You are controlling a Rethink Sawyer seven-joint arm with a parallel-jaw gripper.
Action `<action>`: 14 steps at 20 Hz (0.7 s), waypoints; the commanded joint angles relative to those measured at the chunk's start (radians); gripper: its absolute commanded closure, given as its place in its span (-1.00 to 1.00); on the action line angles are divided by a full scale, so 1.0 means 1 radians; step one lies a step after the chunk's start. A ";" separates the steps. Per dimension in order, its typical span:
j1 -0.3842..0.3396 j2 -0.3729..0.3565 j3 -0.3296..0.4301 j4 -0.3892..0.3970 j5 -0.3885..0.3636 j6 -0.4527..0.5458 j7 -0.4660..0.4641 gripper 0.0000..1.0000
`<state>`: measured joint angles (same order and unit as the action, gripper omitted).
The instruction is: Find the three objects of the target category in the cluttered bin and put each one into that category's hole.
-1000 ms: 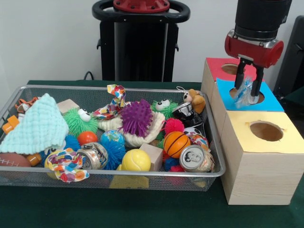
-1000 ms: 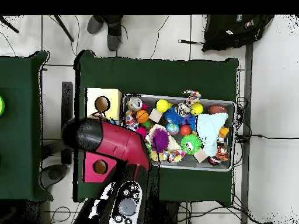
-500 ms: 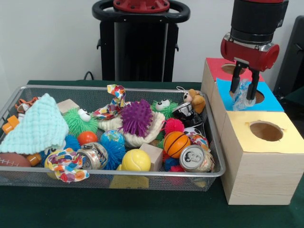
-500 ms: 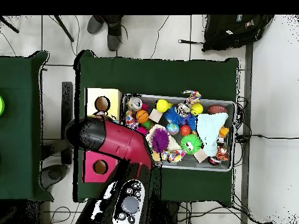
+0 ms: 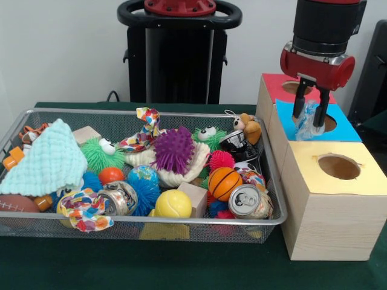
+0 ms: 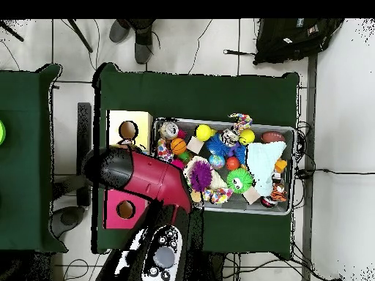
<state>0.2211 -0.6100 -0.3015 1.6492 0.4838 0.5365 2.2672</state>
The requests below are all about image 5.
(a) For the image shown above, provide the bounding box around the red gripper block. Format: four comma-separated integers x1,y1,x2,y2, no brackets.
279,41,356,128

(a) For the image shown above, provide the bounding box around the clear plastic packet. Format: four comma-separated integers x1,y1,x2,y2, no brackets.
296,100,327,141

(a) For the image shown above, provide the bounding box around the colourful polka dot cloth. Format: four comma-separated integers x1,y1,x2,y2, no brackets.
116,107,161,153

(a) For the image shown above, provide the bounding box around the mint green knitted cloth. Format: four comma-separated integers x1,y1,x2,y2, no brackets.
0,118,88,197

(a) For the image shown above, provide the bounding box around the wooden box with three holes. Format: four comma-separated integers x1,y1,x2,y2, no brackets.
255,73,387,262

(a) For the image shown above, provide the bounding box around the clear mesh bin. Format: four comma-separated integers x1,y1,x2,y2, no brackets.
0,108,288,244

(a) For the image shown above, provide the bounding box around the black office chair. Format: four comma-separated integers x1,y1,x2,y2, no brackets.
348,20,387,137

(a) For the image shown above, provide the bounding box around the silver drink can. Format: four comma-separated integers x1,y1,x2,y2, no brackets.
229,184,273,220

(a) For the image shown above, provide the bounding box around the small orange basketball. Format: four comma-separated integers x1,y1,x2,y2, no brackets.
208,167,243,202

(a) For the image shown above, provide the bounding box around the purple spiky ball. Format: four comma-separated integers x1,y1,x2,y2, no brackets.
152,126,196,176

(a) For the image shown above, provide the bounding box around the yellow tennis ball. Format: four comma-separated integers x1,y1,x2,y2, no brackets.
155,189,193,219

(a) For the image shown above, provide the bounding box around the green fuzzy toy with eyes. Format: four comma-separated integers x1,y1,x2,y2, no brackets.
80,137,126,174

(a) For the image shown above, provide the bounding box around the dark green table cloth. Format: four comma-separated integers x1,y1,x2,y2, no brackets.
0,101,387,290

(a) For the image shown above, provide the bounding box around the orange plastic building block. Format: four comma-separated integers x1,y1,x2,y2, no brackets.
2,147,54,212

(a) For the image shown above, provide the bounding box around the small brown football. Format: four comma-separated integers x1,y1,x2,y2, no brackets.
0,194,40,213

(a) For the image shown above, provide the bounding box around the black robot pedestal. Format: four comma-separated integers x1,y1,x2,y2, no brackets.
117,0,242,105

